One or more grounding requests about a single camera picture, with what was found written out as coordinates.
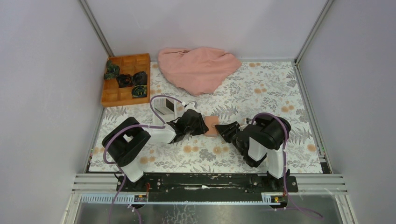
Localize black rolled sock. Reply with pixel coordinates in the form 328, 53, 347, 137
116, 74, 133, 88
132, 71, 148, 86

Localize pink cloth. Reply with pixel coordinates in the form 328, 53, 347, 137
157, 47, 242, 96

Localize purple cable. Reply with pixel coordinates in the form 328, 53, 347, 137
103, 95, 186, 224
246, 112, 325, 221

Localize black rolled sock right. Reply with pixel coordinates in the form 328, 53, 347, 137
132, 71, 148, 86

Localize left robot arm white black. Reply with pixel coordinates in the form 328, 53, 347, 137
102, 109, 209, 192

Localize white translucent card box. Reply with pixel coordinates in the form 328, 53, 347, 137
152, 97, 178, 123

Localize floral table mat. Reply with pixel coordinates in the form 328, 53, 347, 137
88, 61, 324, 175

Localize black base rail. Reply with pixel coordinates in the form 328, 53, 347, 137
116, 173, 298, 203

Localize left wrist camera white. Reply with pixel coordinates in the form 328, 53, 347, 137
184, 102, 197, 112

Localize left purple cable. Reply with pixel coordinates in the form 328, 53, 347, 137
103, 95, 186, 224

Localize dark patterned rolled sock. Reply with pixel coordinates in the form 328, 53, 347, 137
131, 85, 147, 98

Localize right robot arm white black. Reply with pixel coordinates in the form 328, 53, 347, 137
214, 112, 291, 192

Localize green patterned rolled sock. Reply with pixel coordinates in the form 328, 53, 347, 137
103, 60, 120, 80

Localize brown leather card holder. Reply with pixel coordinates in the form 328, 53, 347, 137
204, 116, 219, 137

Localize wooden compartment tray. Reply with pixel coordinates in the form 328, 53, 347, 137
101, 53, 151, 107

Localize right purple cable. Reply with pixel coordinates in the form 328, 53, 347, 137
246, 112, 325, 221

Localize black rolled sock left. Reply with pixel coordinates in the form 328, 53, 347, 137
116, 74, 133, 88

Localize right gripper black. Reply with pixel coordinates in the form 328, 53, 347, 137
215, 121, 246, 156

